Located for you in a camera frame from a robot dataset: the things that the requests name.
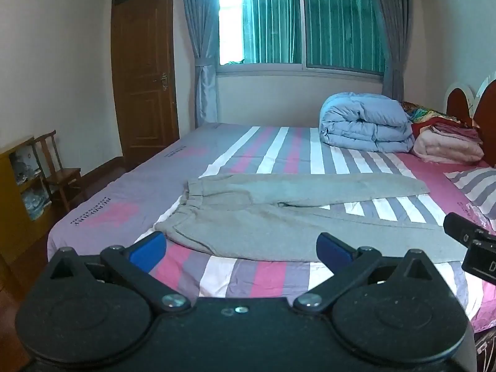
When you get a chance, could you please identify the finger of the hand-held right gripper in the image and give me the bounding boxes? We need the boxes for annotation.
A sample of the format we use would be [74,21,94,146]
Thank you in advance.
[443,212,482,246]

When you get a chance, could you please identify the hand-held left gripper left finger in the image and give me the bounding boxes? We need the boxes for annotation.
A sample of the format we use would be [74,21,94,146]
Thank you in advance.
[46,232,191,314]

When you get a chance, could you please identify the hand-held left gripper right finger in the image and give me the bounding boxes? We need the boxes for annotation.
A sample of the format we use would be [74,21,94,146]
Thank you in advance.
[292,232,447,314]

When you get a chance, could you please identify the grey pants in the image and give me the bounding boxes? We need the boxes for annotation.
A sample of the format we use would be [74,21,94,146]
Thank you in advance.
[154,174,471,263]

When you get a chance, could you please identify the clear plastic bag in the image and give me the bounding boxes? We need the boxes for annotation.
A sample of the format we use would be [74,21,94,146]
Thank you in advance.
[467,201,496,234]

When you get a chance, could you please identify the striped pillow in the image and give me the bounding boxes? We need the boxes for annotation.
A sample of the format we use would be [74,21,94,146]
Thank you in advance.
[444,166,496,221]

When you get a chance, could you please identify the folded pink blanket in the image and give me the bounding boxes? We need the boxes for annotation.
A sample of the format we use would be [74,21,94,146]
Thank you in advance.
[413,126,485,164]

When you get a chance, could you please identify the folded mauve cloth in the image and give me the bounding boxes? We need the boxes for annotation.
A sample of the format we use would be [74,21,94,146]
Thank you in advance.
[432,121,483,143]

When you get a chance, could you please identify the red blanket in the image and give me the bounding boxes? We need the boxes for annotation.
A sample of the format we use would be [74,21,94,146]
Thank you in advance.
[410,118,446,139]

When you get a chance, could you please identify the wooden chair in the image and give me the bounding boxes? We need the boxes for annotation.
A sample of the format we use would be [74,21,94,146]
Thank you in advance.
[33,130,85,214]

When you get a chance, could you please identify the striped bed sheet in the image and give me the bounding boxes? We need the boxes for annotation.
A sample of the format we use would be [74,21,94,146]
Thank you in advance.
[47,122,496,334]

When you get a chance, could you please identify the wooden headboard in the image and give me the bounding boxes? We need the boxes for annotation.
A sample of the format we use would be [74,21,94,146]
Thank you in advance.
[445,79,496,156]

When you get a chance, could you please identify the colourful patterned quilt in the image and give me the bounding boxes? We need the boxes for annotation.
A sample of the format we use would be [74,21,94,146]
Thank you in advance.
[401,101,460,125]

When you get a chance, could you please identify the folded blue duvet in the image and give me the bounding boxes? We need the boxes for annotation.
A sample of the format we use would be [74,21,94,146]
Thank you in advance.
[319,92,415,153]

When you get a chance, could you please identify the yellow wooden cabinet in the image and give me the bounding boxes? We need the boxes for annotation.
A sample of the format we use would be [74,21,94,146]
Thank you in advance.
[0,135,54,277]

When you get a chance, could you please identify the wooden door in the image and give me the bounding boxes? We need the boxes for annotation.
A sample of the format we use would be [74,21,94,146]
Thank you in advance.
[110,0,181,171]

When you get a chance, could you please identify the grey curtain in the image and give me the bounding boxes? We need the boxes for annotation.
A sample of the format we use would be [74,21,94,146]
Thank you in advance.
[370,0,422,104]
[180,0,220,127]

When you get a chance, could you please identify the window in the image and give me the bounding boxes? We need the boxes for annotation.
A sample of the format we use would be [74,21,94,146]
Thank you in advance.
[217,0,388,81]

